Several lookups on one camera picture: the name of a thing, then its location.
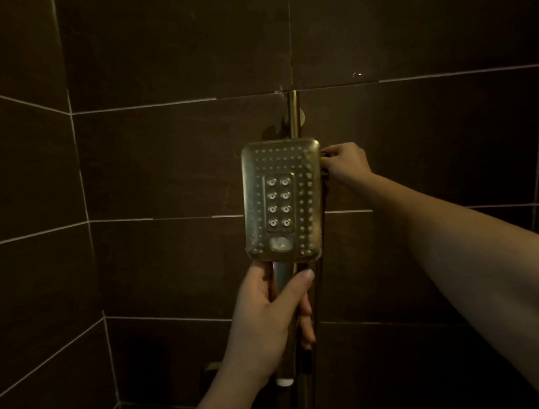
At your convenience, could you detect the brass vertical shower rail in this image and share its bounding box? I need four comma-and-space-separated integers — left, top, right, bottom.
285, 89, 325, 409

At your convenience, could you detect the person's left hand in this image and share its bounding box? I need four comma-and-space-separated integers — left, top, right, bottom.
218, 258, 321, 386

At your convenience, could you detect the person's right hand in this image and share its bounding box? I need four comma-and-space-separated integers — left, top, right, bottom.
319, 141, 376, 190

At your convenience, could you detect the dark shower hose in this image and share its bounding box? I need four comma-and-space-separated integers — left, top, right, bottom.
302, 175, 336, 409

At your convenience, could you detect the person's right forearm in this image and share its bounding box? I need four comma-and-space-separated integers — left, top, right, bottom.
354, 164, 539, 409

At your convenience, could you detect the person's left forearm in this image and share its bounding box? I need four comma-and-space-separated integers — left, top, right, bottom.
184, 361, 265, 409

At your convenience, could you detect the brass rectangular handheld shower head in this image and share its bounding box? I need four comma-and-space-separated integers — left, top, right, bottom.
240, 137, 332, 388

